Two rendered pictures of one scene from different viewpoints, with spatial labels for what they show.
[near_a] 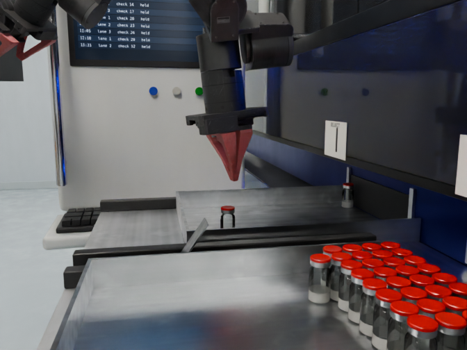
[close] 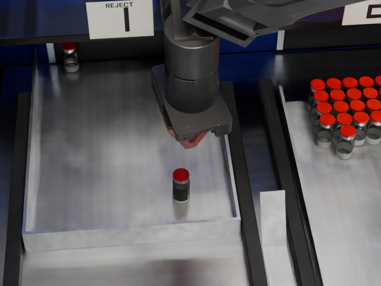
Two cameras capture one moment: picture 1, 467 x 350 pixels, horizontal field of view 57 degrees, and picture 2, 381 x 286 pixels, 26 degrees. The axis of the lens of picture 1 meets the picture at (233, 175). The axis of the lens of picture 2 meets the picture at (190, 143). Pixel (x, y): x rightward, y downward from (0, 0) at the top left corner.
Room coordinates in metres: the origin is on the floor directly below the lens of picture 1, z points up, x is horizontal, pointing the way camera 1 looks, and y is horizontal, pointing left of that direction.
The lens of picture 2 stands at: (0.54, 0.67, 1.70)
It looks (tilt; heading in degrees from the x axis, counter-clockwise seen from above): 47 degrees down; 276
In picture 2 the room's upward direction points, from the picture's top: straight up
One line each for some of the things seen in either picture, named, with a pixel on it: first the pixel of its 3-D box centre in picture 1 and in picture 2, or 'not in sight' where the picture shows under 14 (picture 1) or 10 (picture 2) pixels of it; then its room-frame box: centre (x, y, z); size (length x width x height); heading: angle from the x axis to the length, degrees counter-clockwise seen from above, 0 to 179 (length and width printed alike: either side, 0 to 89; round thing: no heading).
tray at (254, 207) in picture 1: (282, 212); (127, 133); (0.70, -0.08, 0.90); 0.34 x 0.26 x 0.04; 101
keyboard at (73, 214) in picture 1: (149, 214); not in sight; (0.99, 0.20, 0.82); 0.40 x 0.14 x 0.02; 104
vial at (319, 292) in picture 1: (320, 278); (345, 142); (0.41, -0.09, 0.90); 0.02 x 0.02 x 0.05
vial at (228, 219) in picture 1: (227, 223); (181, 186); (0.62, 0.01, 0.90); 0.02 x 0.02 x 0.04
